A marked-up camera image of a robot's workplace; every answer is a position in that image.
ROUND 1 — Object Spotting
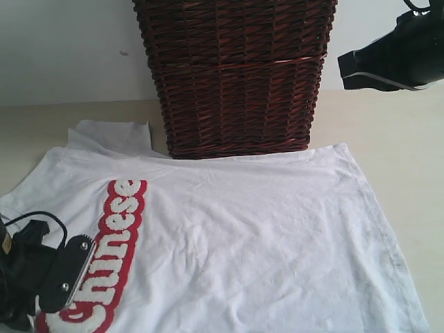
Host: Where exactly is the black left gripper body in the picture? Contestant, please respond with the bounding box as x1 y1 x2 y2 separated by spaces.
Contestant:
1 219 50 332

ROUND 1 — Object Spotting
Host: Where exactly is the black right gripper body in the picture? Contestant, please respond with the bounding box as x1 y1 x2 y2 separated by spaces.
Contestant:
338 6 443 92

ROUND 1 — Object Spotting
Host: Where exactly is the white t-shirt with red lettering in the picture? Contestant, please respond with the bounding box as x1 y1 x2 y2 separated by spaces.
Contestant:
1 121 429 332

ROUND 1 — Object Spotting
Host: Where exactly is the dark brown wicker basket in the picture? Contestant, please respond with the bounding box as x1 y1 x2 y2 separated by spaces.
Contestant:
133 1 336 159

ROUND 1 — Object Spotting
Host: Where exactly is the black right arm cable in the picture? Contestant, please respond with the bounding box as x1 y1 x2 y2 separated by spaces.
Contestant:
404 0 433 15

